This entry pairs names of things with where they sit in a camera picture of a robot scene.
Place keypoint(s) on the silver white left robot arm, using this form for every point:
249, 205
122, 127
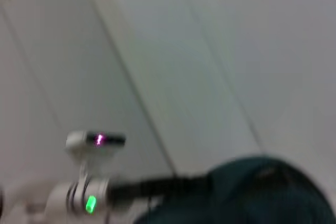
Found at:
65, 195

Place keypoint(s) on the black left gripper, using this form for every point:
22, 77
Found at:
157, 186

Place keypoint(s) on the dark teal insulated bag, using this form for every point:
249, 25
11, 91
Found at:
249, 195

